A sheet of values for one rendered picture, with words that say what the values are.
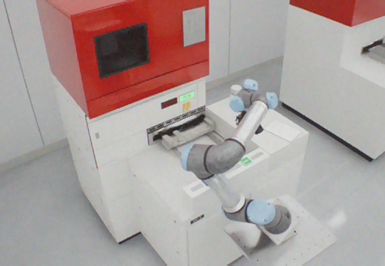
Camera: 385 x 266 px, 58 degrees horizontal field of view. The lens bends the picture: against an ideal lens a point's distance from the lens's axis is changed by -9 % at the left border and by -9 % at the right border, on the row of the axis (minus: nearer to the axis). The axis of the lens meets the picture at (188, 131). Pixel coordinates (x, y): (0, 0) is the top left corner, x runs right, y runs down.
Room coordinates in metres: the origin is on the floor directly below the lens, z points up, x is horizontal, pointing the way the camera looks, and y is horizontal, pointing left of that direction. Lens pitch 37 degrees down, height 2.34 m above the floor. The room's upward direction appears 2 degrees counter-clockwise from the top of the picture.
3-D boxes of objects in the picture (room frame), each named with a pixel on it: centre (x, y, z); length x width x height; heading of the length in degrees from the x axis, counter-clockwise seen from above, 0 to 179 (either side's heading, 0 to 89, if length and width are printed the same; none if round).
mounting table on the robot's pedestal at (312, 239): (1.16, -0.44, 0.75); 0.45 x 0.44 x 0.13; 30
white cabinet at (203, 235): (1.78, -0.18, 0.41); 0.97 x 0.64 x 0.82; 124
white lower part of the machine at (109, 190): (2.19, 0.42, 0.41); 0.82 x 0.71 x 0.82; 124
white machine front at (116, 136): (1.90, 0.23, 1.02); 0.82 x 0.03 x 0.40; 124
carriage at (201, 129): (1.95, 0.00, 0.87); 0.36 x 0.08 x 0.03; 124
